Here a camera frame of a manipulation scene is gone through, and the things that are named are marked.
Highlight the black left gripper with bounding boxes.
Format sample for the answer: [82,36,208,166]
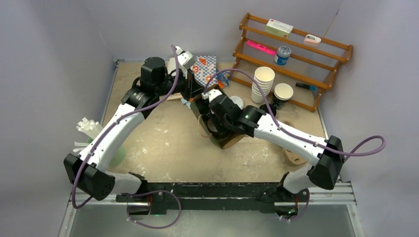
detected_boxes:
[156,67,208,101]

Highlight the green paper bag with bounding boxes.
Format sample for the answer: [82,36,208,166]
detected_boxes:
[191,85,244,150]

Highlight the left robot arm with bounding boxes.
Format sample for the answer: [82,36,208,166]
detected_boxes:
[64,54,203,202]

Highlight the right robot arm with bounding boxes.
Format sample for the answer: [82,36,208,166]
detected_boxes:
[203,89,343,201]

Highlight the dark printed coffee cup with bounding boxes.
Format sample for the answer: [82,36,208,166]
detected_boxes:
[271,83,293,110]

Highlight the white lid stack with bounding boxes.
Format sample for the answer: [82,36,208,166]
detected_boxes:
[230,96,244,109]

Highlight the blue checkered bakery bag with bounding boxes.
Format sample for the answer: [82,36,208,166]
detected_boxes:
[191,55,217,86]

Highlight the stack of white paper cups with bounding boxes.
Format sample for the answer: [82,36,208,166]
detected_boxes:
[251,66,275,105]

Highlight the pink highlighter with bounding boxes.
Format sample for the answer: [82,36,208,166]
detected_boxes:
[246,40,276,56]

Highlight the wooden shelf rack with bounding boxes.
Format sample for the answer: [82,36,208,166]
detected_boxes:
[232,13,353,112]

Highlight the blue lidded jar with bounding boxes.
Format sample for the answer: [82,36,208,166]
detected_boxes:
[274,45,292,66]

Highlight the dark blue marker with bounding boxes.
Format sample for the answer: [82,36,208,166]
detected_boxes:
[295,82,317,91]

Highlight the white green box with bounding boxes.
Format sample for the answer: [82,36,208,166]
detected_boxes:
[264,19,293,39]

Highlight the green straw holder cup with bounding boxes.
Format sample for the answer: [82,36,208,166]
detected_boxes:
[83,138,126,167]

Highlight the wrapped white straws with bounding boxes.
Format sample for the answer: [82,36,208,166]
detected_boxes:
[72,117,103,153]

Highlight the pink white small case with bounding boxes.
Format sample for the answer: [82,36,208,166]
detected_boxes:
[303,34,322,47]

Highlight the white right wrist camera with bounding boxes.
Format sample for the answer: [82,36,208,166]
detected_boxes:
[202,89,223,102]

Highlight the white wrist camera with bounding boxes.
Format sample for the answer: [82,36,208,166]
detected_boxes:
[175,46,196,75]
[202,89,223,102]

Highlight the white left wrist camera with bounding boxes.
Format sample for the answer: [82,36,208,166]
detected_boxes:
[175,46,196,75]

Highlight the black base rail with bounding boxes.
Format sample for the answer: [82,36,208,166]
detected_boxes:
[116,182,309,218]

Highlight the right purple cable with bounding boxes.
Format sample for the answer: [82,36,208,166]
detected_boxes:
[203,69,387,158]

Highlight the purple cable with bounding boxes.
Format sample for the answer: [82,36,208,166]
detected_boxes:
[203,69,387,158]
[71,45,181,209]

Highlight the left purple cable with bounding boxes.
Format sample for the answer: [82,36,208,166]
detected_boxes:
[71,45,181,209]

